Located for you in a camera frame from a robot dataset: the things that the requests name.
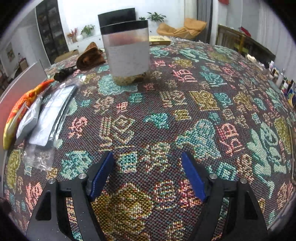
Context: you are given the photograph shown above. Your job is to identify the brown knitted hat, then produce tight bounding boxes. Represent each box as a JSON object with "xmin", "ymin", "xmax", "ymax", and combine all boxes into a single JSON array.
[{"xmin": 76, "ymin": 42, "xmax": 105, "ymax": 71}]

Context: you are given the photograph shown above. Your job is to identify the black glass display cabinet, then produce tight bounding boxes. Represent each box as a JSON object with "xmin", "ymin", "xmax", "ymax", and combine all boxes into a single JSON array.
[{"xmin": 35, "ymin": 0, "xmax": 69, "ymax": 64}]

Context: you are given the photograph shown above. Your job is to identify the dark wooden side table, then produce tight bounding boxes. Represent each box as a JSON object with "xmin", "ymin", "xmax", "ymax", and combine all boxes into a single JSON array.
[{"xmin": 216, "ymin": 25, "xmax": 276, "ymax": 66}]

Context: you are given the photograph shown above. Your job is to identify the white cardboard storage box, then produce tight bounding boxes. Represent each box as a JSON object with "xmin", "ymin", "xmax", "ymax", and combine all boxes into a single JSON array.
[{"xmin": 0, "ymin": 60, "xmax": 48, "ymax": 130}]

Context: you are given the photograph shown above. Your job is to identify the green potted plant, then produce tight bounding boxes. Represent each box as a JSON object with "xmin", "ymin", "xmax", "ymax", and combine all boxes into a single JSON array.
[
  {"xmin": 81, "ymin": 25, "xmax": 95, "ymax": 38},
  {"xmin": 147, "ymin": 12, "xmax": 166, "ymax": 23}
]

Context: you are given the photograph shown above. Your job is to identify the orange plush fish toy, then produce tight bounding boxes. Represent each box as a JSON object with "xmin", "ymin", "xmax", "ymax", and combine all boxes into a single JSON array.
[{"xmin": 3, "ymin": 79, "xmax": 54, "ymax": 150}]

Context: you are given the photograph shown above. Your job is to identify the clear plastic bag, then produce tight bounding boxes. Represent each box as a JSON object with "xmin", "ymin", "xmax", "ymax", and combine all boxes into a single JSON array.
[{"xmin": 23, "ymin": 141, "xmax": 55, "ymax": 171}]

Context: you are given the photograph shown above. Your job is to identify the red flower vase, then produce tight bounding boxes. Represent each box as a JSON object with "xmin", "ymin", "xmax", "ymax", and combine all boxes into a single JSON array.
[{"xmin": 67, "ymin": 28, "xmax": 78, "ymax": 43}]

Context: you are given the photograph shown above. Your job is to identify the orange lounge chair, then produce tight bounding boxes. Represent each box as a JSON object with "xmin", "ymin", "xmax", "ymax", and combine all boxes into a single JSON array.
[{"xmin": 157, "ymin": 18, "xmax": 207, "ymax": 40}]

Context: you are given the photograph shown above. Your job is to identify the white printed snack packet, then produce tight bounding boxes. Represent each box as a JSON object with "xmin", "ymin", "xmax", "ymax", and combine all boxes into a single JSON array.
[{"xmin": 16, "ymin": 95, "xmax": 43, "ymax": 145}]

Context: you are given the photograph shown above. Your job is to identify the green potted plant right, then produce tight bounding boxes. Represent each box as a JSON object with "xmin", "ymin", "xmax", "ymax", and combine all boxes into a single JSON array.
[{"xmin": 147, "ymin": 12, "xmax": 166, "ymax": 23}]

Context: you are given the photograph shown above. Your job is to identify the bottles at table edge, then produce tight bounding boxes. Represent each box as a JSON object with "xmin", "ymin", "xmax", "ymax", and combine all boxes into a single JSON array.
[{"xmin": 267, "ymin": 60, "xmax": 295, "ymax": 108}]

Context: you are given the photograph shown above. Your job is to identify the green potted plant left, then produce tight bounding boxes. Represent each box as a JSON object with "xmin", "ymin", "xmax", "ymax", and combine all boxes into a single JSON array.
[{"xmin": 81, "ymin": 25, "xmax": 95, "ymax": 38}]

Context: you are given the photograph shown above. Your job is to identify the brown cardboard box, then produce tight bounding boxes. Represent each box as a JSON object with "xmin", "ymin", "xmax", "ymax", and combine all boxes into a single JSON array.
[{"xmin": 54, "ymin": 50, "xmax": 79, "ymax": 63}]

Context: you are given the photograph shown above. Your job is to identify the clear jar black lid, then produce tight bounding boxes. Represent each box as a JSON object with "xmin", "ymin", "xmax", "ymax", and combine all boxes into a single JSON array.
[{"xmin": 100, "ymin": 20, "xmax": 150, "ymax": 86}]

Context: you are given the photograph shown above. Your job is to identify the black television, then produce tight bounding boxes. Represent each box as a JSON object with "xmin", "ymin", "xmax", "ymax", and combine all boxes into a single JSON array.
[{"xmin": 98, "ymin": 8, "xmax": 136, "ymax": 27}]

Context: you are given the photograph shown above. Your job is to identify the silver foil packet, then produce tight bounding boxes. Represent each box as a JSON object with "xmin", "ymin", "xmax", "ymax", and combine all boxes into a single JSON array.
[{"xmin": 29, "ymin": 84, "xmax": 76, "ymax": 147}]

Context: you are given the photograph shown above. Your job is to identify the patterned woven tablecloth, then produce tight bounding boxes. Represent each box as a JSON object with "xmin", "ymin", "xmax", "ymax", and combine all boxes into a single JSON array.
[{"xmin": 4, "ymin": 41, "xmax": 295, "ymax": 240}]

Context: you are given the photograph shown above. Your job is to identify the yellow book on table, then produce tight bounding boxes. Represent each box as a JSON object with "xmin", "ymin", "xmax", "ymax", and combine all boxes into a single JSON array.
[{"xmin": 149, "ymin": 36, "xmax": 171, "ymax": 46}]

